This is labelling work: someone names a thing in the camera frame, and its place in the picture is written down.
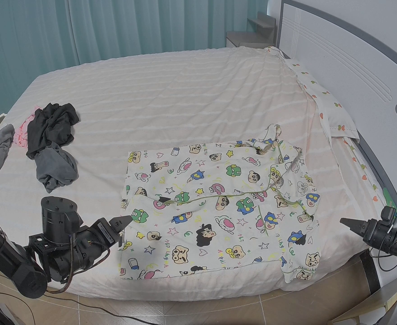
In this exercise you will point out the pale grey bedside table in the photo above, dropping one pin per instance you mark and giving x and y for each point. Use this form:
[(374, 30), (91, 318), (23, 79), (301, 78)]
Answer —
[(252, 34)]

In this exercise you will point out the pink garment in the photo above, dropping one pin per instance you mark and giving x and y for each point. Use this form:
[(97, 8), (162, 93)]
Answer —
[(22, 135)]

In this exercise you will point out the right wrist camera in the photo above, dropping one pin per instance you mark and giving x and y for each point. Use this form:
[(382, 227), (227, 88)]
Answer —
[(387, 213)]

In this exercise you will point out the white printed pyjama top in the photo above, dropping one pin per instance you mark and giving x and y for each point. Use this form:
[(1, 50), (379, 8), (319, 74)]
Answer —
[(218, 215)]

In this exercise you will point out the blue-green curtain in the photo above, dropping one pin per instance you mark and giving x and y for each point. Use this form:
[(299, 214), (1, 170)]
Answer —
[(117, 22)]

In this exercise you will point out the white printed pillow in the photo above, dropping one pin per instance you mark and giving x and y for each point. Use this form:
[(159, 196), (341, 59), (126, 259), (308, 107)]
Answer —
[(323, 96)]

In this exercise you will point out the dark grey garment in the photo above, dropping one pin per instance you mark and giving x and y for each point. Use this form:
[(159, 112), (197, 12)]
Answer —
[(56, 171)]

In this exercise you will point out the bed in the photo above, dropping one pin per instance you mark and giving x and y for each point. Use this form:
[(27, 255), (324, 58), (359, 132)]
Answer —
[(185, 96)]

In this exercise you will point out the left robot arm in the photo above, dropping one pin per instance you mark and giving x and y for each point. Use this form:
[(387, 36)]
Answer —
[(12, 259)]

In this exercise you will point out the black garment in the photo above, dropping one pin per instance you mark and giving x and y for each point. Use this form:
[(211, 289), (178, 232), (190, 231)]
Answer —
[(53, 127)]

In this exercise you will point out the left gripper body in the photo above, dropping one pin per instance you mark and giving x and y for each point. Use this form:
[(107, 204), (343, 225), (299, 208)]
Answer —
[(93, 245)]

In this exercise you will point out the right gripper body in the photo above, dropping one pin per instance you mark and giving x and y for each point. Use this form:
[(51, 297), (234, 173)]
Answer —
[(377, 235)]

